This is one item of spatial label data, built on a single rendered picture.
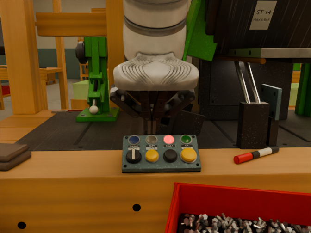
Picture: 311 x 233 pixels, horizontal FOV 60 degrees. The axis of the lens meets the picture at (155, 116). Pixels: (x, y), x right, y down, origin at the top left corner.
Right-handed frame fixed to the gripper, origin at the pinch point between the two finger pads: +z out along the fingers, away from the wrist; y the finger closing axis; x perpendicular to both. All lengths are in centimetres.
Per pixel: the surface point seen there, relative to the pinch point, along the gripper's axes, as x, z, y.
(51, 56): -922, 658, 377
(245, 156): -1.2, 12.3, -19.6
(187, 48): -28.2, 4.8, -9.8
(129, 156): 0.7, 8.6, 3.9
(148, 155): 0.7, 8.6, 0.4
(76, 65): -883, 676, 273
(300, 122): -26, 31, -50
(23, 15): -66, 17, 44
